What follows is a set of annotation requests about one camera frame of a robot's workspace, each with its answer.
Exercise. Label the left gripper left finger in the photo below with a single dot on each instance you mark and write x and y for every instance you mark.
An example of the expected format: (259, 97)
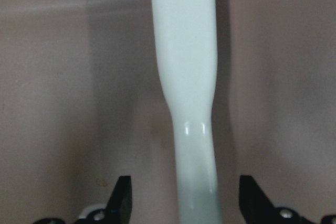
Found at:
(119, 206)

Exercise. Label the brown paper table cover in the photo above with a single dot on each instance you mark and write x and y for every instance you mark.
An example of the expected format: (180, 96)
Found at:
(82, 104)

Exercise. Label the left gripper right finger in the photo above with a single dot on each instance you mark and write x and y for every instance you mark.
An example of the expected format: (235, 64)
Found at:
(256, 207)

